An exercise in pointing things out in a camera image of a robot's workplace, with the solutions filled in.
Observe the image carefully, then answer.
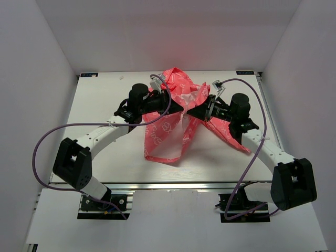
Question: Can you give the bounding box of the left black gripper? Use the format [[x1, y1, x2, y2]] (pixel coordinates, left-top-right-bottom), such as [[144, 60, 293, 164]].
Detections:
[[139, 89, 183, 116]]

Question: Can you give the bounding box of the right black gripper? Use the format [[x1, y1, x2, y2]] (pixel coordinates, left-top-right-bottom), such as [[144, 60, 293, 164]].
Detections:
[[187, 94, 236, 123]]

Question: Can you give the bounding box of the pink hooded kids jacket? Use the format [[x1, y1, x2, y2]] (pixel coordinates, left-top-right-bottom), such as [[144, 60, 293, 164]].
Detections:
[[144, 68, 250, 163]]

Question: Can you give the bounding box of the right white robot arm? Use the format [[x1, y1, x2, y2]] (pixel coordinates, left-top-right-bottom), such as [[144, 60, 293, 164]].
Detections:
[[187, 93, 317, 211]]

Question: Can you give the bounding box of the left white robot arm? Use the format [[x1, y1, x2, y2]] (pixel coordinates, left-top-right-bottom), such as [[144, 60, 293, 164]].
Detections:
[[52, 91, 183, 209]]

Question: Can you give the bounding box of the right blue corner label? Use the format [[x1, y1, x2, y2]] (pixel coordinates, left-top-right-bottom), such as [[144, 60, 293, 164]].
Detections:
[[236, 70, 255, 75]]

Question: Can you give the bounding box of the blue corner label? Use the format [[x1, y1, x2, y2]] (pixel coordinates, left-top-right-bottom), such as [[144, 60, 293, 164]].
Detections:
[[80, 73, 98, 78], [236, 70, 255, 75]]

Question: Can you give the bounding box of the left blue corner label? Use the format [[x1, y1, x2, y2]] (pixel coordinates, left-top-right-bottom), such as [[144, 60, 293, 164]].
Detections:
[[80, 73, 98, 78]]

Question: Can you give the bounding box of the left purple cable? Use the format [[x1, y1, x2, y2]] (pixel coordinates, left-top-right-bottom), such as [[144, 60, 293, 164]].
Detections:
[[31, 74, 173, 220]]

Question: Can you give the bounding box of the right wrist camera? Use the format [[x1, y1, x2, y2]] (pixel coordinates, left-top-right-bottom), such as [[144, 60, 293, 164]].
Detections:
[[212, 80, 226, 98]]

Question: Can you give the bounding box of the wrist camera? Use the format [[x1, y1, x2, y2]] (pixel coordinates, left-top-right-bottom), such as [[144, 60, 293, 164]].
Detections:
[[212, 80, 226, 98], [150, 73, 165, 93]]

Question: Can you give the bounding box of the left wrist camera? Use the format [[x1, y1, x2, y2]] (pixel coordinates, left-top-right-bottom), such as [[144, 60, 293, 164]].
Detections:
[[150, 73, 165, 93]]

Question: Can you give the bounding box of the aluminium right side rail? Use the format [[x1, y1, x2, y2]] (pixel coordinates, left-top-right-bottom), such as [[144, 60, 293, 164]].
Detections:
[[255, 72, 283, 149]]

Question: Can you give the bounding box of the aluminium rail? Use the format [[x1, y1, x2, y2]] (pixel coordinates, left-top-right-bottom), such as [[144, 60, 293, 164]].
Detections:
[[48, 180, 276, 191], [255, 72, 283, 149]]

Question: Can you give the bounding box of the aluminium front rail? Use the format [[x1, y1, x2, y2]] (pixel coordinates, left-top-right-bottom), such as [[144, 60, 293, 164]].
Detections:
[[48, 180, 276, 191]]

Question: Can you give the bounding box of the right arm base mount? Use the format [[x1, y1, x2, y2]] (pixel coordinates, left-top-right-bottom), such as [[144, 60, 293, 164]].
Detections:
[[215, 193, 270, 223]]

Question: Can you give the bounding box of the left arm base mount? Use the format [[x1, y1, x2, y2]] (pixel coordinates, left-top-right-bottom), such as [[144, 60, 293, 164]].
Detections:
[[77, 192, 133, 221]]

